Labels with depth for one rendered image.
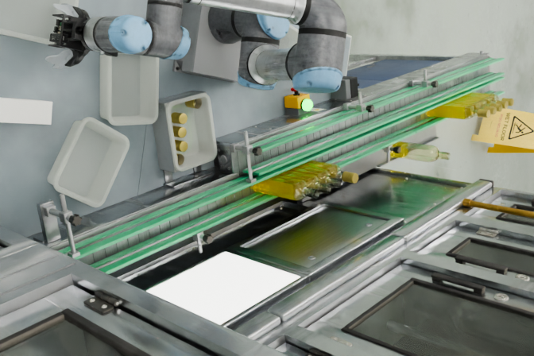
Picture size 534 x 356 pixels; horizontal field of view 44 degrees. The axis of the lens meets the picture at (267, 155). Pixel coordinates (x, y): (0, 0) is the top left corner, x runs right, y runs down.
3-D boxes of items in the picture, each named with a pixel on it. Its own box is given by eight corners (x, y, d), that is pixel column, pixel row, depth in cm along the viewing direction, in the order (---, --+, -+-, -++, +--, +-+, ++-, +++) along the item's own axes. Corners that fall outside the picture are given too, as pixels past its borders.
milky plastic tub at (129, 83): (92, 123, 192) (108, 125, 186) (91, 45, 189) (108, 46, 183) (141, 121, 205) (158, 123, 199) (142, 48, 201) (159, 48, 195)
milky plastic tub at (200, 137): (160, 170, 210) (176, 173, 204) (148, 101, 203) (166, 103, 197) (201, 155, 221) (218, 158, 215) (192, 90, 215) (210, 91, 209)
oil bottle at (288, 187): (253, 191, 223) (300, 202, 209) (251, 176, 222) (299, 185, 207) (265, 187, 227) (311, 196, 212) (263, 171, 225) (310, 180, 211)
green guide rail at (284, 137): (240, 151, 216) (257, 154, 210) (239, 148, 215) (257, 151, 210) (489, 59, 333) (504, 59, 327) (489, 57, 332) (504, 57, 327)
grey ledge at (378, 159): (284, 198, 249) (306, 203, 241) (281, 176, 247) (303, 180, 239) (419, 135, 312) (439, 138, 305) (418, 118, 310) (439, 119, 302)
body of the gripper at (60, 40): (51, 13, 147) (79, 11, 139) (85, 21, 153) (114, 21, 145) (46, 47, 147) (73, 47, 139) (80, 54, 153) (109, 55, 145)
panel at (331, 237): (109, 316, 176) (189, 359, 152) (106, 306, 175) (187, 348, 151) (323, 207, 236) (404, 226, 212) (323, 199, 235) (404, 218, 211)
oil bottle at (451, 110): (427, 116, 297) (485, 121, 278) (426, 104, 296) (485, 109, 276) (433, 113, 301) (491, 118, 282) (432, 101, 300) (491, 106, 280)
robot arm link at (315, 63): (272, 42, 206) (356, 32, 155) (267, 90, 207) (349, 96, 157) (235, 37, 201) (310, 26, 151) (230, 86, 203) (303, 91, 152)
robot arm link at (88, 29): (125, 21, 142) (120, 58, 142) (114, 21, 145) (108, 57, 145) (94, 12, 137) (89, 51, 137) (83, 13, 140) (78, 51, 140)
